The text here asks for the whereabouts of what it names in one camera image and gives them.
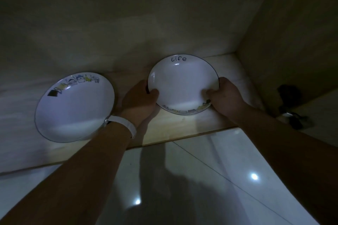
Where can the person's left forearm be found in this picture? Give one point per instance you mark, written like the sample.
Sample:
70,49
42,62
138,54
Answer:
71,174

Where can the white plate with cartoon print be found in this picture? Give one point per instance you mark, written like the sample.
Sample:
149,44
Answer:
75,107

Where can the person's right forearm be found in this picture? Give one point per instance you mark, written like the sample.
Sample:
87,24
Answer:
287,159

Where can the metal cabinet hinge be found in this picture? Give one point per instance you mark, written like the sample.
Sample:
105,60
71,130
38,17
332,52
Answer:
290,108

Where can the white wristband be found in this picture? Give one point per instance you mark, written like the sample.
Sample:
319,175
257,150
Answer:
122,124

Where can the person's right hand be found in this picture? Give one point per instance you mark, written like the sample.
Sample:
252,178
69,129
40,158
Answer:
227,98

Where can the person's right thumb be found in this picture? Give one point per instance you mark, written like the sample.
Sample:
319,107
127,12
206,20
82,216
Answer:
210,93

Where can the person's left thumb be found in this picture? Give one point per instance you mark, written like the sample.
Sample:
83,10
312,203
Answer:
152,95

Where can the white plate with handwritten print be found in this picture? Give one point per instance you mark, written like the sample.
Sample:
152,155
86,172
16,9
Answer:
182,82

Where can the person's left hand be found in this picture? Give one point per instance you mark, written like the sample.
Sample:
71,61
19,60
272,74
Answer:
137,106

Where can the wooden cabinet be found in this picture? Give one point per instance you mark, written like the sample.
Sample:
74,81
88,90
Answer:
169,35

